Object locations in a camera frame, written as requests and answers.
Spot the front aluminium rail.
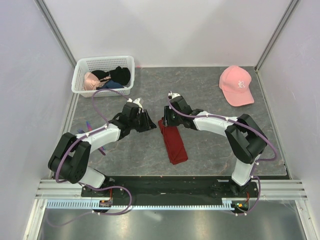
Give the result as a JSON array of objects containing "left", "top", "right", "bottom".
[{"left": 36, "top": 179, "right": 308, "bottom": 201}]

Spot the dark red cloth napkin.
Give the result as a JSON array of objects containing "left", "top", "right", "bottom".
[{"left": 158, "top": 119, "right": 188, "bottom": 165}]

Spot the pink baseball cap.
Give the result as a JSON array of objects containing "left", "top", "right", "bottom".
[{"left": 219, "top": 65, "right": 255, "bottom": 107}]

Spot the blue cloth in basket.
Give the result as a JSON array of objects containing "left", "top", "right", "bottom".
[{"left": 96, "top": 80, "right": 124, "bottom": 90}]

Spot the aluminium frame post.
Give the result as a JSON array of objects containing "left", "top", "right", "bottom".
[
  {"left": 254, "top": 0, "right": 301, "bottom": 72},
  {"left": 35, "top": 0, "right": 77, "bottom": 68}
]

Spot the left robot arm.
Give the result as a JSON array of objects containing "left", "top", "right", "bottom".
[{"left": 48, "top": 102, "right": 157, "bottom": 197}]

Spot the white plastic basket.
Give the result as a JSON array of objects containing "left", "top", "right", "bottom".
[{"left": 71, "top": 55, "right": 135, "bottom": 98}]

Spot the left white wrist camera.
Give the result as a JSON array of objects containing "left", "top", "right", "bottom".
[{"left": 125, "top": 97, "right": 144, "bottom": 113}]

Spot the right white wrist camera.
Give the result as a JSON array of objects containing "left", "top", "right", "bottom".
[{"left": 168, "top": 91, "right": 189, "bottom": 112}]

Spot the black cloth in basket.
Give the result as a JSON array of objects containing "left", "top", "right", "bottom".
[{"left": 91, "top": 66, "right": 131, "bottom": 86}]

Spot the light blue cable duct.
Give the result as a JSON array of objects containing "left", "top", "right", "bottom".
[{"left": 46, "top": 199, "right": 244, "bottom": 211}]

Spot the right aluminium frame post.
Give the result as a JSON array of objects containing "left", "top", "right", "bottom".
[{"left": 254, "top": 0, "right": 301, "bottom": 72}]

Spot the pink cloth in basket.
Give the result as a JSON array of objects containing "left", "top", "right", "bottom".
[{"left": 83, "top": 72, "right": 101, "bottom": 91}]

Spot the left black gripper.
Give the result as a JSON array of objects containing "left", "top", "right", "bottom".
[{"left": 129, "top": 109, "right": 157, "bottom": 133}]

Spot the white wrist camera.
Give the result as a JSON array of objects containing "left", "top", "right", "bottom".
[
  {"left": 168, "top": 91, "right": 189, "bottom": 112},
  {"left": 125, "top": 97, "right": 144, "bottom": 113}
]

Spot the left aluminium frame post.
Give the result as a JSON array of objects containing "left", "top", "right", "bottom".
[{"left": 35, "top": 0, "right": 77, "bottom": 68}]

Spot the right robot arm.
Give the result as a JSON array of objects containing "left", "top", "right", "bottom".
[{"left": 163, "top": 105, "right": 268, "bottom": 197}]

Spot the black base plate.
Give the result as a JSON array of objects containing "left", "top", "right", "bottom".
[{"left": 80, "top": 175, "right": 259, "bottom": 206}]

